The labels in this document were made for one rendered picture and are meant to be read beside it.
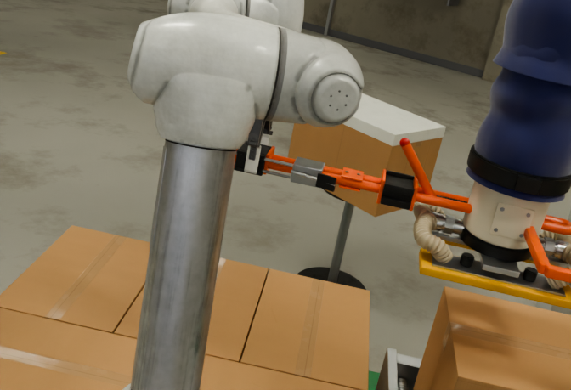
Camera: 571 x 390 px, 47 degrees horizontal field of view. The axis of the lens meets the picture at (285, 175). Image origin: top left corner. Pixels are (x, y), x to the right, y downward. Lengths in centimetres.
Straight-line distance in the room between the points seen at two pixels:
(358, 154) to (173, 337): 219
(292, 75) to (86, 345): 139
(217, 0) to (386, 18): 1000
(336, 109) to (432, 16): 1020
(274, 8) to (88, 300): 124
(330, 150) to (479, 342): 166
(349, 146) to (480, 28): 790
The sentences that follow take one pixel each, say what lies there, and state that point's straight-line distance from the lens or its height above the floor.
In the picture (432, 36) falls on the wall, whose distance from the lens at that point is 1106.
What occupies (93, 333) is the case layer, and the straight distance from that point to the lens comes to 214.
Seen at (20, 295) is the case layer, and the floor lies 54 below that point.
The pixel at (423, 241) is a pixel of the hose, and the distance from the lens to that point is 150.
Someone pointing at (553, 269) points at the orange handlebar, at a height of 128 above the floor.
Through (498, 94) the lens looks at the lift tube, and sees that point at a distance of 147.
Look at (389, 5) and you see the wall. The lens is 1132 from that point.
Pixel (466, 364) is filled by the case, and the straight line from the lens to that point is 160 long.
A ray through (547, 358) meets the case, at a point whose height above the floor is 95.
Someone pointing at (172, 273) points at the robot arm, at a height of 134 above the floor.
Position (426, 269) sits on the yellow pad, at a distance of 149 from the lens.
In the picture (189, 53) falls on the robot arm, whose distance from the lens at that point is 86.
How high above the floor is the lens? 181
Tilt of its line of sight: 21 degrees down
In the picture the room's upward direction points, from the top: 11 degrees clockwise
